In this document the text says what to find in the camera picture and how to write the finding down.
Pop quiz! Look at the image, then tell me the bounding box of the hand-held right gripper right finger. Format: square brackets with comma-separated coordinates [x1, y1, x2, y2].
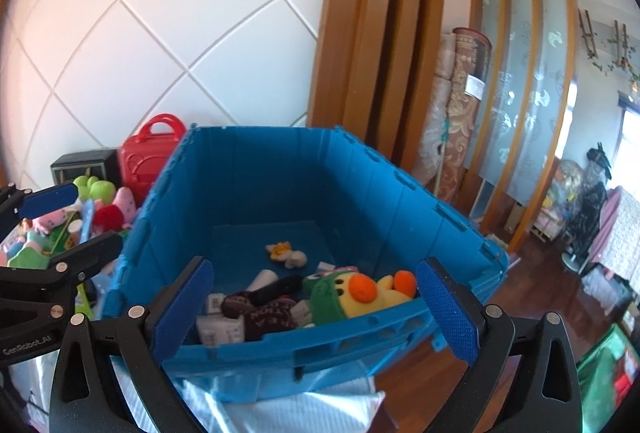
[415, 257, 583, 433]

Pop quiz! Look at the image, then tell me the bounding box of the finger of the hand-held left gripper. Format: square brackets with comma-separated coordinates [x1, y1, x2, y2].
[0, 183, 81, 239]
[0, 232, 124, 319]

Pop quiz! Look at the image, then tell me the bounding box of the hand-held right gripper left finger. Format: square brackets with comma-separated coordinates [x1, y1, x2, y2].
[47, 255, 216, 433]

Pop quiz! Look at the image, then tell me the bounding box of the blue plastic crate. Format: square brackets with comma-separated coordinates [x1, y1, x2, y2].
[102, 125, 510, 406]

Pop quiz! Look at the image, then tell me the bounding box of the white labelled packet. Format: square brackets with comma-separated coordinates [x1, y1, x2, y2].
[195, 293, 246, 344]

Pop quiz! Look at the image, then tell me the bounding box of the red plush toy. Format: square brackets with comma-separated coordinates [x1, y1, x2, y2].
[92, 205, 126, 234]

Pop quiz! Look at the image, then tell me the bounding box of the pile of small toys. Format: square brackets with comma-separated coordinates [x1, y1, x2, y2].
[0, 200, 131, 319]

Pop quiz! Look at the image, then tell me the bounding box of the black box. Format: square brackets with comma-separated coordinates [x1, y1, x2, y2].
[50, 149, 123, 188]

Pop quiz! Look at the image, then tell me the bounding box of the green frog plush toy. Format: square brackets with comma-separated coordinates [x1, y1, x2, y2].
[73, 175, 116, 204]

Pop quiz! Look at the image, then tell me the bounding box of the pink spotted plush toy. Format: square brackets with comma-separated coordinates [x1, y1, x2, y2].
[112, 187, 138, 229]

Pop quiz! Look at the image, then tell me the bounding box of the dark maroon plush toy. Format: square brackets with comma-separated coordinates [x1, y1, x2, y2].
[220, 275, 313, 341]

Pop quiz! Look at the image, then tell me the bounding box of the small white tube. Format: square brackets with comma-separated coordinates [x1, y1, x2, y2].
[247, 269, 278, 294]

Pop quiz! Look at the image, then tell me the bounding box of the yellow duck plush green hood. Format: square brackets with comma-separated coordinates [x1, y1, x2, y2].
[301, 265, 418, 326]

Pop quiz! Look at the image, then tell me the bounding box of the red toy suitcase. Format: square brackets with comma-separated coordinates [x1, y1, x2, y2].
[119, 114, 187, 204]

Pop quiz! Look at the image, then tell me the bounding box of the small white yellow plush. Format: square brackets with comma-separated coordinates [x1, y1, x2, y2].
[265, 240, 308, 270]

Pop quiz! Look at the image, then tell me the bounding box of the white ribbed tablecloth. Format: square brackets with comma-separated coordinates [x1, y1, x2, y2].
[10, 348, 388, 433]

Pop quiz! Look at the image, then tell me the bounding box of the green bag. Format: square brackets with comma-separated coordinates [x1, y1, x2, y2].
[575, 323, 640, 433]

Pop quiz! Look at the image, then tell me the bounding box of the clear plastic bag pile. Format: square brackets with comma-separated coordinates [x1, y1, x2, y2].
[550, 158, 586, 214]

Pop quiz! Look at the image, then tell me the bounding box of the patterned cloth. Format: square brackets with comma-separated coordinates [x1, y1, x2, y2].
[595, 185, 640, 279]

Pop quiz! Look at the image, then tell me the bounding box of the dark hanging clothing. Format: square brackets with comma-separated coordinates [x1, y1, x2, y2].
[575, 143, 613, 239]

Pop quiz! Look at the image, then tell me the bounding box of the red patterned rolled carpet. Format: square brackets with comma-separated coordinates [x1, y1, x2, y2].
[435, 27, 493, 201]

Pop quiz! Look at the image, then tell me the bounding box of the window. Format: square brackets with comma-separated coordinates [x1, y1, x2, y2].
[617, 93, 640, 194]

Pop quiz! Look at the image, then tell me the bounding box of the wooden frosted glass partition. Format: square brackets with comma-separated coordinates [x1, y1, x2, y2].
[457, 0, 581, 254]

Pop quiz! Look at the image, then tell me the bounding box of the wooden pillar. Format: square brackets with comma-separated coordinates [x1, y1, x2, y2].
[307, 0, 448, 174]

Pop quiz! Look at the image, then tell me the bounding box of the wall vine decoration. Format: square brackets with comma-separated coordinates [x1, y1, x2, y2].
[577, 8, 640, 78]

